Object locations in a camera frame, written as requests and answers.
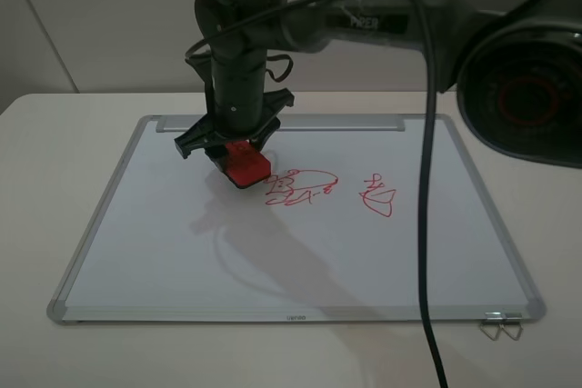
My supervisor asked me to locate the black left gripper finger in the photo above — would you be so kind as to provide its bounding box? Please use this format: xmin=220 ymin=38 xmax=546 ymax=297
xmin=205 ymin=144 xmax=228 ymax=171

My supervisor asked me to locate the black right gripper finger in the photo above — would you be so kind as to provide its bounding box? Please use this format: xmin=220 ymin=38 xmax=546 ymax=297
xmin=248 ymin=134 xmax=267 ymax=153

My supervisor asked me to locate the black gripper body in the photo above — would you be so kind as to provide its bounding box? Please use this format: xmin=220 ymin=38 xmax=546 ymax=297
xmin=175 ymin=88 xmax=295 ymax=158

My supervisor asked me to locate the red whiteboard eraser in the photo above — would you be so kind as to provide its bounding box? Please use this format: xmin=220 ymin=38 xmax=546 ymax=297
xmin=223 ymin=141 xmax=271 ymax=189

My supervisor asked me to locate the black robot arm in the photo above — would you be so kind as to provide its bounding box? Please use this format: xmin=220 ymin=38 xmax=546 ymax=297
xmin=176 ymin=0 xmax=581 ymax=168

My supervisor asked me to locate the silver binder clip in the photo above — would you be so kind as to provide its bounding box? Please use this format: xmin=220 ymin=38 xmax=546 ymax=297
xmin=499 ymin=313 xmax=524 ymax=342
xmin=479 ymin=312 xmax=505 ymax=341

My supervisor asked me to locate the white whiteboard with aluminium frame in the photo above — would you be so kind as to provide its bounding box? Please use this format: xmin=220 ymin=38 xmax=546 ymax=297
xmin=45 ymin=114 xmax=547 ymax=327

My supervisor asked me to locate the black cable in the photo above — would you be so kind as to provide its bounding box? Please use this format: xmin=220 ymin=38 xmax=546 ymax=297
xmin=183 ymin=0 xmax=454 ymax=388

